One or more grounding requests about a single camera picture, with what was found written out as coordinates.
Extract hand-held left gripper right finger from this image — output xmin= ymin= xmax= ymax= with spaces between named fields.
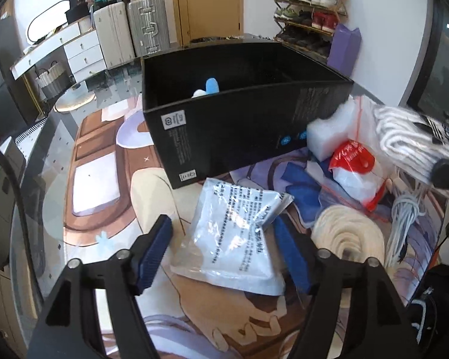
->
xmin=273 ymin=215 xmax=421 ymax=359

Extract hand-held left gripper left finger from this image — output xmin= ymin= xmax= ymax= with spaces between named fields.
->
xmin=26 ymin=215 xmax=173 ymax=359

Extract cream rope coil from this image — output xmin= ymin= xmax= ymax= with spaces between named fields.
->
xmin=310 ymin=206 xmax=388 ymax=266

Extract clear printed plastic packet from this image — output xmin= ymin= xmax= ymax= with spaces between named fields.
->
xmin=170 ymin=177 xmax=294 ymax=296

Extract bagged white rope bundle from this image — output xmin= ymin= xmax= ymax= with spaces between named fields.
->
xmin=372 ymin=105 xmax=449 ymax=195

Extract grey cable coil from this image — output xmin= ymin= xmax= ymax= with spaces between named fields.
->
xmin=385 ymin=179 xmax=446 ymax=270

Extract red white balloon bag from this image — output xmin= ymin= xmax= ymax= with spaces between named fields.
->
xmin=327 ymin=138 xmax=393 ymax=221

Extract white bubble wrap roll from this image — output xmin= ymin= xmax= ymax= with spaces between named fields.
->
xmin=307 ymin=95 xmax=360 ymax=161

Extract black cardboard box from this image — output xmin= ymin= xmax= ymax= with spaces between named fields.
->
xmin=140 ymin=41 xmax=354 ymax=189

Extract printed cartoon desk mat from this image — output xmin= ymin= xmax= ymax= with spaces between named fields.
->
xmin=62 ymin=93 xmax=449 ymax=359

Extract dark glass window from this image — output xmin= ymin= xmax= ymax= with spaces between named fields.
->
xmin=408 ymin=0 xmax=449 ymax=120

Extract dark bag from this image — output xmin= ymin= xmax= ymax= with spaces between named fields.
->
xmin=408 ymin=262 xmax=449 ymax=359

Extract purple bag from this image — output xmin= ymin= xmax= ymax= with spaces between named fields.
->
xmin=327 ymin=23 xmax=362 ymax=77

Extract round white stool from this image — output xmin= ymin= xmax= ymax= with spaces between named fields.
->
xmin=54 ymin=92 xmax=98 ymax=113

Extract blue white plush toy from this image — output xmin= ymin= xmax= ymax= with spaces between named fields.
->
xmin=192 ymin=78 xmax=221 ymax=98

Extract rows of assorted shoes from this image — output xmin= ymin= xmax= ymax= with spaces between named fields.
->
xmin=270 ymin=0 xmax=349 ymax=56

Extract woven basket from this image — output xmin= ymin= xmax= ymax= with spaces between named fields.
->
xmin=35 ymin=62 xmax=69 ymax=98

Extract wooden shoe rack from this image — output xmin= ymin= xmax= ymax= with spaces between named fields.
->
xmin=269 ymin=0 xmax=350 ymax=60

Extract white dresser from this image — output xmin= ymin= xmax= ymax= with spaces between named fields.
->
xmin=10 ymin=19 xmax=107 ymax=83

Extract white suitcase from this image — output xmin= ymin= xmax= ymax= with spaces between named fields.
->
xmin=93 ymin=2 xmax=135 ymax=70

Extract silver suitcase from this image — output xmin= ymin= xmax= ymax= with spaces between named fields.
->
xmin=126 ymin=0 xmax=171 ymax=57

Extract wooden door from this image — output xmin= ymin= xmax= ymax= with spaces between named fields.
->
xmin=171 ymin=0 xmax=245 ymax=45

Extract oval mirror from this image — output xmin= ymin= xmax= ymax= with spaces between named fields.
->
xmin=27 ymin=0 xmax=73 ymax=43

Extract black bag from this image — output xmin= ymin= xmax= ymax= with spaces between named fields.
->
xmin=65 ymin=0 xmax=90 ymax=23

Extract black cable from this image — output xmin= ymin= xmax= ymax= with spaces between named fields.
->
xmin=0 ymin=138 xmax=34 ymax=270

